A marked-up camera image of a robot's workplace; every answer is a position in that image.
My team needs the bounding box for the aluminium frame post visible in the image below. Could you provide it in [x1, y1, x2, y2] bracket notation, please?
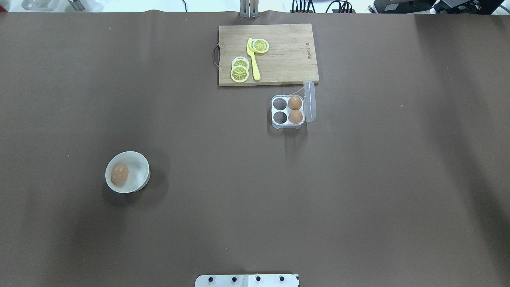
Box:
[239, 0, 260, 19]

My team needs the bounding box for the white ceramic bowl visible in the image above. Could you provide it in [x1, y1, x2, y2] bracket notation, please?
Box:
[104, 151, 151, 194]

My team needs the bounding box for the lemon slice middle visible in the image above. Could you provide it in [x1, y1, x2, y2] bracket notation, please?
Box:
[231, 56, 250, 69]

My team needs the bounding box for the brown egg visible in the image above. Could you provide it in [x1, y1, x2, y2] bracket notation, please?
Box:
[110, 163, 129, 187]
[288, 96, 303, 110]
[288, 110, 304, 125]

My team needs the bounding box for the bamboo cutting board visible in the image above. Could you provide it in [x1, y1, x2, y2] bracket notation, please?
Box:
[218, 24, 320, 86]

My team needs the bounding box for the brown egg in box front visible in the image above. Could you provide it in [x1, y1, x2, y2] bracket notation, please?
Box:
[288, 110, 304, 125]

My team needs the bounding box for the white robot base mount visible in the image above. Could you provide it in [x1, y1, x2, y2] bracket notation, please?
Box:
[194, 274, 300, 287]

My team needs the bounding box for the lemon slice under front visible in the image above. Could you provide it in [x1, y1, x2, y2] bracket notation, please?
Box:
[247, 38, 256, 54]

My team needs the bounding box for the clear plastic egg box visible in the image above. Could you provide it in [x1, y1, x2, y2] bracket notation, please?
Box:
[270, 81, 317, 129]

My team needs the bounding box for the lemon slice single front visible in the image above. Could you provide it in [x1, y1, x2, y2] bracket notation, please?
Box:
[250, 38, 269, 54]

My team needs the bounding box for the yellow plastic knife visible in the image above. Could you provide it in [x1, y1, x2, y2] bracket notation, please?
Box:
[246, 45, 261, 81]

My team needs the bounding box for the lemon slice top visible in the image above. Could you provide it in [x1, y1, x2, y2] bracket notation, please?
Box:
[230, 65, 249, 83]

